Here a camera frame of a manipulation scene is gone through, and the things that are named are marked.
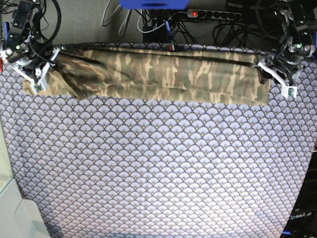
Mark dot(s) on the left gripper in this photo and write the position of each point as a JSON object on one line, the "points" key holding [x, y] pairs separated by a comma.
{"points": [[286, 64]]}

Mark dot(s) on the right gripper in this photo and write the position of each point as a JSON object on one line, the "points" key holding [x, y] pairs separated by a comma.
{"points": [[31, 55]]}

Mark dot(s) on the camouflage T-shirt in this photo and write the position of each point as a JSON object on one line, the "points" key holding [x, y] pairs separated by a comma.
{"points": [[194, 76]]}

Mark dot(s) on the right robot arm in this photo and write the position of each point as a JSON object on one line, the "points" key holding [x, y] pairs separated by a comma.
{"points": [[26, 25]]}

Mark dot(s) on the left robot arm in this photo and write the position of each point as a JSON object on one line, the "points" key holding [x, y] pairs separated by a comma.
{"points": [[296, 43]]}

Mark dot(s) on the blue clamp at left edge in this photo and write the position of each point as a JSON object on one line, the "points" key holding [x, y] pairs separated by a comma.
{"points": [[6, 28]]}

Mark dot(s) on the fan-patterned tablecloth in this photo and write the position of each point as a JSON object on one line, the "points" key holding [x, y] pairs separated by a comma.
{"points": [[106, 167]]}

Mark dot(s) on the blue box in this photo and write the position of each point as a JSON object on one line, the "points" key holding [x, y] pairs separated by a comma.
{"points": [[154, 4]]}

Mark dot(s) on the black power strip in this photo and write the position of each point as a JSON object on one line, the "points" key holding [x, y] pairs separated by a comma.
{"points": [[214, 15]]}

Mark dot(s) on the black OpenArm case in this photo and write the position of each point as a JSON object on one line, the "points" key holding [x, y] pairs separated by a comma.
{"points": [[302, 222]]}

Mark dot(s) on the white plastic bin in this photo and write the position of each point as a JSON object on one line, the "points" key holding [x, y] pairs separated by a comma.
{"points": [[19, 218]]}

